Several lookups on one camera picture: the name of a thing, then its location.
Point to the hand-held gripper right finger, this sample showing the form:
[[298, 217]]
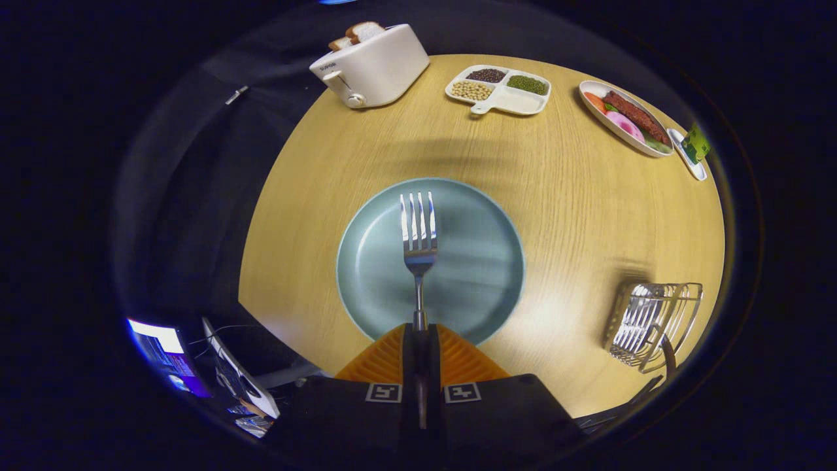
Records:
[[433, 360]]

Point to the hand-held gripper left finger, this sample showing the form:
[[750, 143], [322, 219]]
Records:
[[412, 360]]

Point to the metal fork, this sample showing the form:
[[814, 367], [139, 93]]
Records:
[[418, 255]]

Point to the pale green round plate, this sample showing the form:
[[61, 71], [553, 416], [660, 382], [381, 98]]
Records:
[[477, 261]]

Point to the open laptop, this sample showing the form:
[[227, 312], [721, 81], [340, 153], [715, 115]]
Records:
[[239, 383]]

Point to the computer monitor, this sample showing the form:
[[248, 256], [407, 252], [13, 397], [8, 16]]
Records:
[[163, 343]]

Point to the white divided tray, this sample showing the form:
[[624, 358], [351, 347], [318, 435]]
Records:
[[516, 101]]

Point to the pile of yellow soybeans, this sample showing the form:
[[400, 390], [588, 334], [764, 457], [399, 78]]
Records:
[[471, 90]]

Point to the pile of dark beans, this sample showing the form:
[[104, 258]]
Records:
[[486, 75]]

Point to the white oval food plate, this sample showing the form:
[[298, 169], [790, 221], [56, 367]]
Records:
[[608, 127]]

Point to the pile of green beans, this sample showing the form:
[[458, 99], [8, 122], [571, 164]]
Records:
[[527, 84]]

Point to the white toaster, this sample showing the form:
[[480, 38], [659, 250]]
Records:
[[386, 65]]

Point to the pink round slice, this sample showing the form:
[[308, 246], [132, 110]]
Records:
[[624, 124]]

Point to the orange tomato slice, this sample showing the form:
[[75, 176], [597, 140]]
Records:
[[594, 101]]

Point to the green lettuce leaf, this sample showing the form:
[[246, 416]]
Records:
[[657, 145]]

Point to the brown meat slab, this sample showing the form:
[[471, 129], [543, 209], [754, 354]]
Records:
[[637, 118]]

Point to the silver cloth clip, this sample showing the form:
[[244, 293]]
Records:
[[237, 95]]

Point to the small white coaster tray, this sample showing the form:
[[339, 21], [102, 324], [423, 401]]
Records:
[[693, 169]]

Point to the small bread slice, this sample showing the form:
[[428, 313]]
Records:
[[339, 44]]

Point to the large bread slice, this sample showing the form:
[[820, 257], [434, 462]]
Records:
[[364, 31]]

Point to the green label drink bottle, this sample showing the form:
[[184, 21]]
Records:
[[696, 142]]

